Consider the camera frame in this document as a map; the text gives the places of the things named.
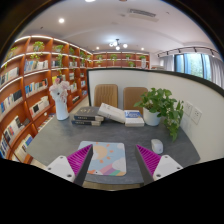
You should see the white book under blue book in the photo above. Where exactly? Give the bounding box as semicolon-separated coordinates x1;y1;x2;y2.
125;118;144;127

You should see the blue and white book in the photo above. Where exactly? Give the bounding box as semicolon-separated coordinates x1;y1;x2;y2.
124;110;142;118

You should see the ceiling air vent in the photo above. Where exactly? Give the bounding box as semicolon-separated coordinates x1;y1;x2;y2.
128;9;158;22

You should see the white leaning book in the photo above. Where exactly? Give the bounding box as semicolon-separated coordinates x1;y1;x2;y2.
98;103;125;123

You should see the white vase with pink flowers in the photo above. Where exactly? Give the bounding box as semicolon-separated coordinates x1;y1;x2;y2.
49;78;70;121

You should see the colourful patterned mouse pad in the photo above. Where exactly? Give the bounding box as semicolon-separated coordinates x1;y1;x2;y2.
78;141;126;176

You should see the tan chair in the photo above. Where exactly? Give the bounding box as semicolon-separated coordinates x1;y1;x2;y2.
123;87;148;113
94;84;118;107

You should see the window with grey curtains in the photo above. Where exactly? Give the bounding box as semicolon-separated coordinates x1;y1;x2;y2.
160;53;224;89

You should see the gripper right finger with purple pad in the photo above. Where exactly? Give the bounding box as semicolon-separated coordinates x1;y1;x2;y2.
135;145;182;185

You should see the dark book of stack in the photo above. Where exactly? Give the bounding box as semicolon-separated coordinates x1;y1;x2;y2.
71;119;101;126
74;106;104;121

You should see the dark book bottom of stack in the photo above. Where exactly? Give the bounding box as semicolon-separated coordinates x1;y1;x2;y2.
71;119;101;126

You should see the white computer mouse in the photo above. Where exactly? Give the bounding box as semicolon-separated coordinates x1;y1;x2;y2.
151;139;163;154

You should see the green potted plant white pot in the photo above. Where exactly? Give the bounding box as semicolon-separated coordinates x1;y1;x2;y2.
134;88;184;141

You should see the white wall socket right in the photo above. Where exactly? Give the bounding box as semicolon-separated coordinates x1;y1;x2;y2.
191;107;202;124

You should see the right tan chair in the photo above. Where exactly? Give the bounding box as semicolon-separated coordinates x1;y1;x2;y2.
123;87;148;113

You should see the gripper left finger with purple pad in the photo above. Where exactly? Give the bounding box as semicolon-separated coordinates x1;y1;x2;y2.
46;144;93;186

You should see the white wall socket left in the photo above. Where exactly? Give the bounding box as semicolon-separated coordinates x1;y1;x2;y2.
184;101;193;116

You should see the ceiling chandelier lamp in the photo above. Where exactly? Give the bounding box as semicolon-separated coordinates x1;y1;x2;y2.
109;38;128;51

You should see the dark book top of stack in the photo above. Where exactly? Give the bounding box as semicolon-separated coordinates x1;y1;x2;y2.
74;106;104;121

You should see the left tan chair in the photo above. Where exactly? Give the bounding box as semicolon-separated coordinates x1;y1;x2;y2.
94;84;118;107

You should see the orange wooden bookshelf wall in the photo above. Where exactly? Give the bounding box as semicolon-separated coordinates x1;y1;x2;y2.
0;35;93;164

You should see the white wall socket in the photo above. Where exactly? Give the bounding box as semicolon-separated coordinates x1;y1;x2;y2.
191;107;202;124
184;101;193;116

